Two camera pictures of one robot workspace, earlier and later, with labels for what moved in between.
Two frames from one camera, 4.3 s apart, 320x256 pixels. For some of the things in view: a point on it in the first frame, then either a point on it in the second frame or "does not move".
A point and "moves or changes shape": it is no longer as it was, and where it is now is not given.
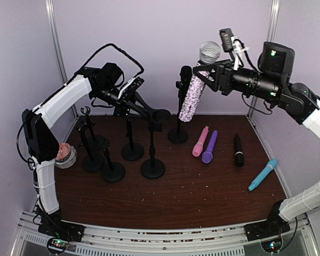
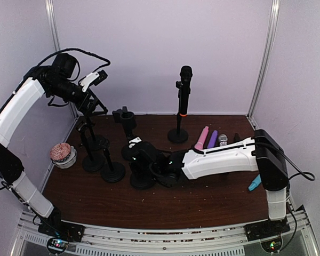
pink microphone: [197, 149] does not move
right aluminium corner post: [271, 37] does not move
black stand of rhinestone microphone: [153, 168] moves or changes shape
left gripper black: [123, 105] -> [87, 111]
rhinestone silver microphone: [209, 53] -> [222, 140]
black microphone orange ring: [185, 75] does not move
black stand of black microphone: [115, 172] does not move
